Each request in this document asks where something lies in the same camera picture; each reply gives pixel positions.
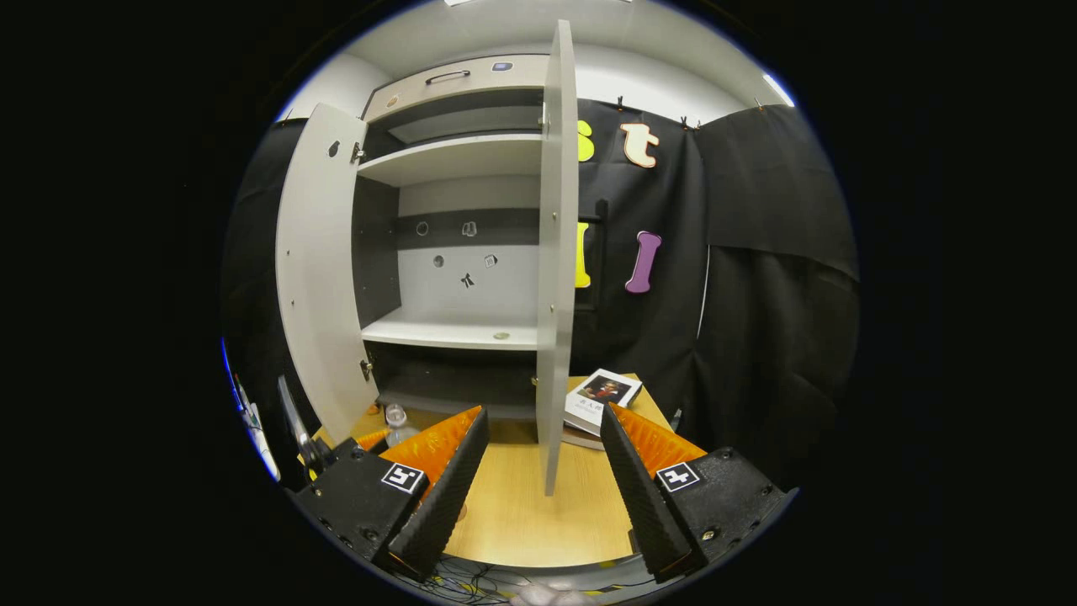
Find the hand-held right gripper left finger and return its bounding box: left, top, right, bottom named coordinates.
left=290, top=406, right=491, bottom=582

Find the white cabinet door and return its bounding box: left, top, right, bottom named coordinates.
left=275, top=103, right=379, bottom=447
left=536, top=19, right=580, bottom=497

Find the black backdrop cloth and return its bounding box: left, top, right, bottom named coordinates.
left=220, top=97, right=861, bottom=506

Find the white cabinet drawer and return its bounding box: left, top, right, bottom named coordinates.
left=363, top=55, right=552, bottom=123

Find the white cabinet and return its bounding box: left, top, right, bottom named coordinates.
left=358, top=55, right=556, bottom=422

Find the bundle of black cables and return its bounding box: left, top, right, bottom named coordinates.
left=411, top=557, right=527, bottom=605

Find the green label plastic bottle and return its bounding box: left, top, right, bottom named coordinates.
left=385, top=404, right=420, bottom=447

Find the white book with portrait cover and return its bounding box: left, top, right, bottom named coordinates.
left=562, top=368, right=645, bottom=437

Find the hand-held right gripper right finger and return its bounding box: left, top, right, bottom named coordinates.
left=599, top=402, right=796, bottom=583

